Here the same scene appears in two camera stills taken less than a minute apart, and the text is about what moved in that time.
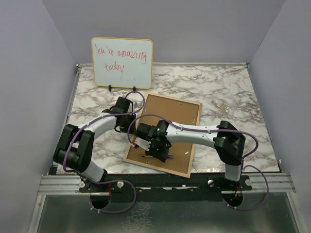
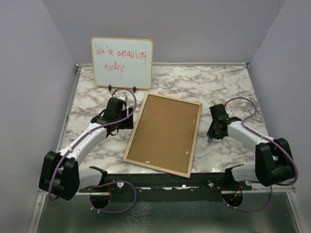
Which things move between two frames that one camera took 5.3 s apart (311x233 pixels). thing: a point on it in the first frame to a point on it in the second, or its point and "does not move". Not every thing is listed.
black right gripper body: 157,151 to 213,130
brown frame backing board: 179,157 does not move
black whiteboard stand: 110,88 does not move
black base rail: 125,185 does not move
